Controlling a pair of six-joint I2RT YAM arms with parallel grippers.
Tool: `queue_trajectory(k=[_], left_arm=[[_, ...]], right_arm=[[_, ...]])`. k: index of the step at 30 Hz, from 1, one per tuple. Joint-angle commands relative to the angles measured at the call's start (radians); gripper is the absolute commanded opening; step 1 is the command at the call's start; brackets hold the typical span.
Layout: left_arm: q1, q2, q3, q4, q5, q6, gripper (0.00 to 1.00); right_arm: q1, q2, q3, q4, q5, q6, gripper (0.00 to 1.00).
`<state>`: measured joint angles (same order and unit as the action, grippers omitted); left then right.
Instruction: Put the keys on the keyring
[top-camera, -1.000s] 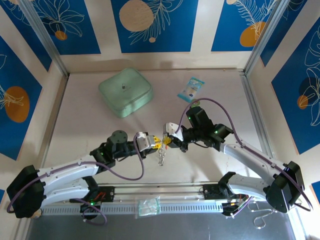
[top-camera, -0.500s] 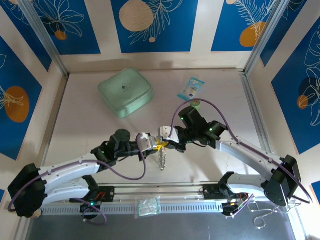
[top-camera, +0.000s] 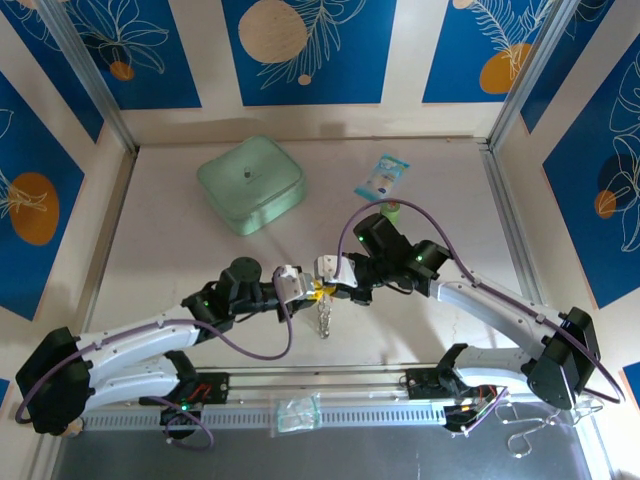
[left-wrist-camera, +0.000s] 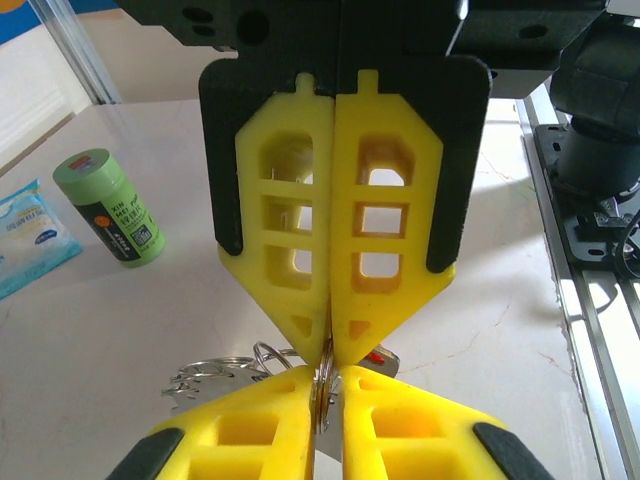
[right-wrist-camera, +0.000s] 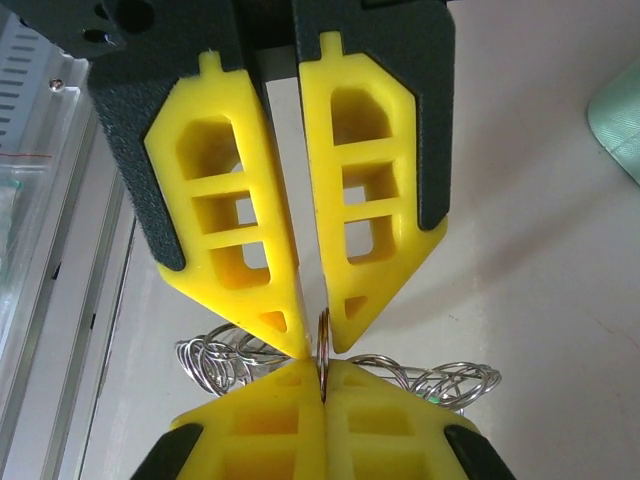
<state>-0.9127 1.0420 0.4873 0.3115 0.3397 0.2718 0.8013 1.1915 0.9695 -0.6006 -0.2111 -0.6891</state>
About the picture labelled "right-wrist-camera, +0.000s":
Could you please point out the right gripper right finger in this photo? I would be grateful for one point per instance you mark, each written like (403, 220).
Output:
(325, 200)

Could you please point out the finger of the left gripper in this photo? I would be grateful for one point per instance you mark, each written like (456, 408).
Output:
(270, 400)
(380, 405)

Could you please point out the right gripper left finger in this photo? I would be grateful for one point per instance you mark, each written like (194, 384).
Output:
(270, 250)

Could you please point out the green key tag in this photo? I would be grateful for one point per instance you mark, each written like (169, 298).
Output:
(433, 400)

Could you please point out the clear plastic bag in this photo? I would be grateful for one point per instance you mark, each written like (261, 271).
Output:
(25, 240)

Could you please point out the mint green zip pouch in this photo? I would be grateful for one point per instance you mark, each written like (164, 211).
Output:
(617, 125)

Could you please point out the aluminium rail beam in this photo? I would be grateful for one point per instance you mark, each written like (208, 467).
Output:
(85, 300)

